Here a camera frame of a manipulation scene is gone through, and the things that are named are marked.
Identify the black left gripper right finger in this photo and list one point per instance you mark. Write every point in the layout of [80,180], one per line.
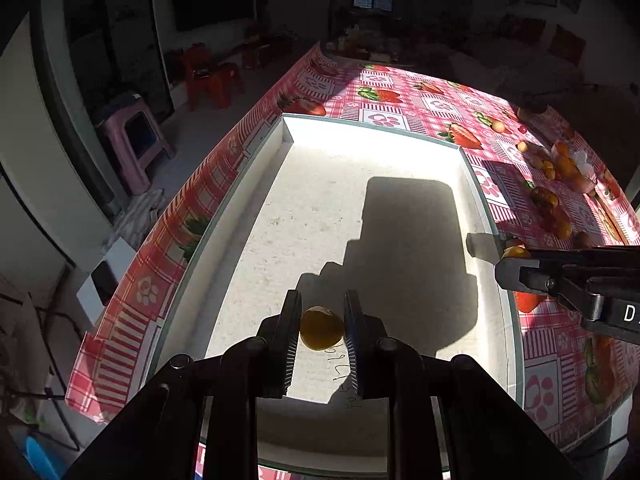
[366,360]

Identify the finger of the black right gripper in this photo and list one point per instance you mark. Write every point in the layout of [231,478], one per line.
[540,255]
[535,279]

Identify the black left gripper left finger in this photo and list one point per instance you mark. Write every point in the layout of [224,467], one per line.
[276,361]

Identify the orange yellow tomato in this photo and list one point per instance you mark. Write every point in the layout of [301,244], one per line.
[516,252]

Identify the yellow round fruit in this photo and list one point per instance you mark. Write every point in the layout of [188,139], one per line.
[320,328]

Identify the glass fruit bowl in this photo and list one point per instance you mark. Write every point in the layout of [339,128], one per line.
[573,168]

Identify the white shallow tray box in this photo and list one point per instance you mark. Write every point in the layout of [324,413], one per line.
[323,206]

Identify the pale round fruit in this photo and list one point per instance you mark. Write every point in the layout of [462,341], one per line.
[498,126]

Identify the striped cloth on floor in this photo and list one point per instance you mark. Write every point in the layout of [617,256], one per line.
[134,224]

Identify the white box on floor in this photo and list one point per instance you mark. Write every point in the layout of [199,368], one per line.
[98,289]

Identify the pink plastic stool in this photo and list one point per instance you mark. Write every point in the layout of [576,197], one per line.
[135,137]

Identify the red plastic chair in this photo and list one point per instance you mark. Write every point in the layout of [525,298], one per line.
[206,77]

